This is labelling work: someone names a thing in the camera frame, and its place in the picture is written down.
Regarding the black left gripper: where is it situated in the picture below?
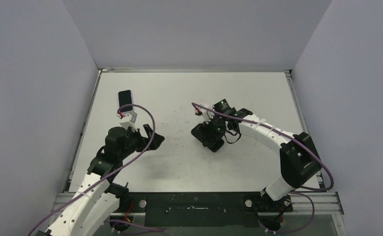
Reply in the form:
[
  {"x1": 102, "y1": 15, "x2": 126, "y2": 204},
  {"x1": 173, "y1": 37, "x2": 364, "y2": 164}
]
[{"x1": 119, "y1": 124, "x2": 164, "y2": 159}]

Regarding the black phone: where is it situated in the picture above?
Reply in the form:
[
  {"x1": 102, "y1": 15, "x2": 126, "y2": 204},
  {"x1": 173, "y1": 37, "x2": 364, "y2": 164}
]
[{"x1": 118, "y1": 90, "x2": 134, "y2": 114}]

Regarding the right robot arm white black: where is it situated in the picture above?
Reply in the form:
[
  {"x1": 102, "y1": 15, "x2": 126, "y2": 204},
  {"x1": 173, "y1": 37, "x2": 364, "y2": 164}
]
[{"x1": 191, "y1": 99, "x2": 322, "y2": 211}]

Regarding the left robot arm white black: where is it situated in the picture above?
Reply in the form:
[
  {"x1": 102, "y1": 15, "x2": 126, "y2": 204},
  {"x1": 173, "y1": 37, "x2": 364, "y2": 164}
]
[{"x1": 32, "y1": 123, "x2": 165, "y2": 236}]

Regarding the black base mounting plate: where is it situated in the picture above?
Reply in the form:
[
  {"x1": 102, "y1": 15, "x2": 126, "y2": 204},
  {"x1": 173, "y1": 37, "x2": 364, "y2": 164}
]
[{"x1": 126, "y1": 192, "x2": 270, "y2": 228}]

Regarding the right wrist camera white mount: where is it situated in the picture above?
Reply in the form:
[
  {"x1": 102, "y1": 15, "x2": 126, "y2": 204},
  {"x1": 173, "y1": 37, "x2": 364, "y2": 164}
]
[{"x1": 193, "y1": 104, "x2": 215, "y2": 124}]

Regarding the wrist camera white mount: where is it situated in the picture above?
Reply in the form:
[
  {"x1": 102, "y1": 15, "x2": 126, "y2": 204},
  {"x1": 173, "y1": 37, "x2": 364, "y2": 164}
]
[
  {"x1": 117, "y1": 111, "x2": 138, "y2": 132},
  {"x1": 193, "y1": 104, "x2": 215, "y2": 124}
]

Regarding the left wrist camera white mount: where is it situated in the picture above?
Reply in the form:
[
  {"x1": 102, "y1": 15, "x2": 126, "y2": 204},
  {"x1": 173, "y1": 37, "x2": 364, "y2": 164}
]
[{"x1": 117, "y1": 111, "x2": 138, "y2": 132}]

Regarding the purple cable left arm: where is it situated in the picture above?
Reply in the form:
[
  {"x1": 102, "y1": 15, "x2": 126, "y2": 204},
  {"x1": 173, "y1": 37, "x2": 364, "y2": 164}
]
[{"x1": 27, "y1": 104, "x2": 156, "y2": 236}]

